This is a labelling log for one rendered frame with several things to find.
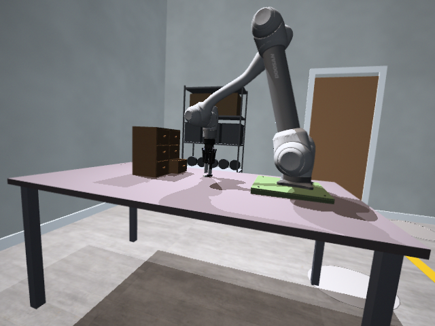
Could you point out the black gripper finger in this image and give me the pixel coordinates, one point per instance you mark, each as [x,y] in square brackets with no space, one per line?
[205,159]
[211,159]

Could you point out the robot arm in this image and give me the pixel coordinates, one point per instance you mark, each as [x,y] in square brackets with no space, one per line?
[294,149]

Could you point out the dark brown chest of drawers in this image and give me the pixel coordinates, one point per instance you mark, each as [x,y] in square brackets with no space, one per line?
[145,150]

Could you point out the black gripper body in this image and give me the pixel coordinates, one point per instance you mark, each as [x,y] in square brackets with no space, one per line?
[209,143]

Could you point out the dark brown drawer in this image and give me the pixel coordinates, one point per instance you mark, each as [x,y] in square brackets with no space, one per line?
[162,136]
[177,165]
[174,137]
[174,151]
[162,167]
[162,152]

